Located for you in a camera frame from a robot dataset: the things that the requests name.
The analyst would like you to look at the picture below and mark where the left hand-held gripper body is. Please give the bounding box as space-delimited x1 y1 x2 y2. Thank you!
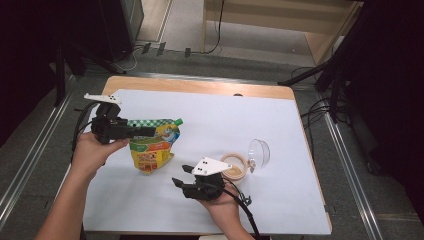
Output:
83 93 134 145

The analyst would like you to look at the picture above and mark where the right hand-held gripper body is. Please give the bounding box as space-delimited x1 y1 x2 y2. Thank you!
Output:
181 156 234 202

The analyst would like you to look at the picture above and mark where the yellow spouted seasoning pouch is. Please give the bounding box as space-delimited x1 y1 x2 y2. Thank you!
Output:
127 117 184 175

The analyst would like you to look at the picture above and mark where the clear dome jar lid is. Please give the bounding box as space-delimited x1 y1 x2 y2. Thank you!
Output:
247 138 271 174

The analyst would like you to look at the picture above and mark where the person's right hand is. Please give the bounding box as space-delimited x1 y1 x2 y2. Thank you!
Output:
198 192 249 229

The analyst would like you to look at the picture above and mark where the person's left hand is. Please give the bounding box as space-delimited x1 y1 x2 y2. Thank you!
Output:
71 131 131 179

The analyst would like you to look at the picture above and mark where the white paper sheet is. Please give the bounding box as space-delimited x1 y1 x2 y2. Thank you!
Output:
58 88 332 236

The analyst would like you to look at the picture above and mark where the dark cabinet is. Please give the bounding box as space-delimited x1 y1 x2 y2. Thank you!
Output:
99 0 145 63

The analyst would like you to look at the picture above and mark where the black curtain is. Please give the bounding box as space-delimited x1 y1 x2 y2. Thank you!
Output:
0 0 101 148
346 0 424 224

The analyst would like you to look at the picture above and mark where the black metal stand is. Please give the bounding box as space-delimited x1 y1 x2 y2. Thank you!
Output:
277 0 378 123

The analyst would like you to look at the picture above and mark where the light wooden shelf unit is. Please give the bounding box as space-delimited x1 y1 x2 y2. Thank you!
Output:
200 0 364 66

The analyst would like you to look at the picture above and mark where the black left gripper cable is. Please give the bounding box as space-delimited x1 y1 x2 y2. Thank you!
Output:
70 101 101 161

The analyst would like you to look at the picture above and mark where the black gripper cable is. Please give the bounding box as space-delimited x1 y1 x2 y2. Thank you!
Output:
70 101 101 161
221 178 261 240

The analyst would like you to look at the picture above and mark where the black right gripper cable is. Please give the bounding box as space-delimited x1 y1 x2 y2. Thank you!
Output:
221 178 261 240

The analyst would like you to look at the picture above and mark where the metal floor rail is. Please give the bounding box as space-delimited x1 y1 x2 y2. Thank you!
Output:
323 113 384 240
0 74 76 231
126 71 321 90

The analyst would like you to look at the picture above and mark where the bundle of black floor cables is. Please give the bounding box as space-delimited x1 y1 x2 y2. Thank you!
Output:
291 66 351 158

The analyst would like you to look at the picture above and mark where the thin black hanging cable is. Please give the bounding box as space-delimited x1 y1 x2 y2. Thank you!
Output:
199 0 225 55

